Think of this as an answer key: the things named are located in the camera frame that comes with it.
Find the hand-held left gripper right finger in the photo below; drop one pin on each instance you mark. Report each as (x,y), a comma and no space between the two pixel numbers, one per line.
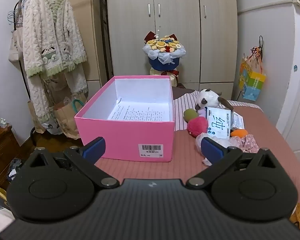
(211,151)

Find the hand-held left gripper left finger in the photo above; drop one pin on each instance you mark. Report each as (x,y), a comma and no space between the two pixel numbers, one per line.
(93,150)

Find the red plush ball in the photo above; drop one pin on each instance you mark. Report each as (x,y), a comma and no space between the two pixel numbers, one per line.
(197,127)

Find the blue and white tissue pack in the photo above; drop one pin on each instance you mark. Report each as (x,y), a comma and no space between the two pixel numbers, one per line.
(218,123)

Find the orange plush toy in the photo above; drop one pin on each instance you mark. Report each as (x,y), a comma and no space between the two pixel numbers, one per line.
(239,133)

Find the pink cardboard box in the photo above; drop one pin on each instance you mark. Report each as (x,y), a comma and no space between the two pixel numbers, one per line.
(125,135)

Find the pink floral cloth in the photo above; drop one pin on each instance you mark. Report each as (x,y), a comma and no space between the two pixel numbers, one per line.
(246,143)

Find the purple plush toy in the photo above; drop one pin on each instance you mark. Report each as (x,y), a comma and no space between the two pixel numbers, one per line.
(202,112)

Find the small white tissue packet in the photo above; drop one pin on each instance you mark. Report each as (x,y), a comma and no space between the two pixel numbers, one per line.
(238,121)

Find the green plush ball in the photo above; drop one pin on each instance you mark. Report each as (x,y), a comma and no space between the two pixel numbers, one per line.
(190,114)

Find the white and brown plush dog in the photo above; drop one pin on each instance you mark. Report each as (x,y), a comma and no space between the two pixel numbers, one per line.
(208,98)

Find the striped bed sheet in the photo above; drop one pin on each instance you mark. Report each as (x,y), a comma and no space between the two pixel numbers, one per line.
(187,102)

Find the printed paper sheet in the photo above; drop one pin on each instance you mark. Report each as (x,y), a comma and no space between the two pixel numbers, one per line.
(140,113)

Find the white door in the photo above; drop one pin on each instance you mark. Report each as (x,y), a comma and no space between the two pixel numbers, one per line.
(298,80)

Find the brown paper bag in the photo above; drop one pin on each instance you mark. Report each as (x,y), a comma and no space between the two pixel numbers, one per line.
(35,120)

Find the dark brown cloth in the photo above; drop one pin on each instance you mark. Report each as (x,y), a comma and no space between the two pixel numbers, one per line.
(180,90)

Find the colourful gift bag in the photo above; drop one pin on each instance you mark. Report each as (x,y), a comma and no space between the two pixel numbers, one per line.
(252,82)

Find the dark blue cloth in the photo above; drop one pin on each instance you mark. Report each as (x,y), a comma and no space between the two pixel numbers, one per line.
(15,168)

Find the cream gift box red ribbon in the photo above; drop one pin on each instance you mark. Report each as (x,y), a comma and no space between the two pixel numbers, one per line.
(172,78)

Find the wooden cabinet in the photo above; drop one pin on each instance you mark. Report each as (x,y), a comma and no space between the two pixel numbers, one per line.
(2,152)

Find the yellow flower bouquet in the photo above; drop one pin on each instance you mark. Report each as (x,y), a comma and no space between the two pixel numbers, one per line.
(163,50)

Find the white and blue garment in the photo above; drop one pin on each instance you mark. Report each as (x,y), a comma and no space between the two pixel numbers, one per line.
(0,212)

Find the cream and green fleece pajama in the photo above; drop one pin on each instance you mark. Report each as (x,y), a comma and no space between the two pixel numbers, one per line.
(50,42)

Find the beige wardrobe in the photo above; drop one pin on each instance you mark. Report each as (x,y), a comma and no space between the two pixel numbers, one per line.
(177,30)

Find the cream tote bag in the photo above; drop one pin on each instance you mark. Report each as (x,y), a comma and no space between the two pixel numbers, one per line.
(15,47)

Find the black clothes rack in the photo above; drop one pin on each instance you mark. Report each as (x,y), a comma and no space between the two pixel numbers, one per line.
(22,2)

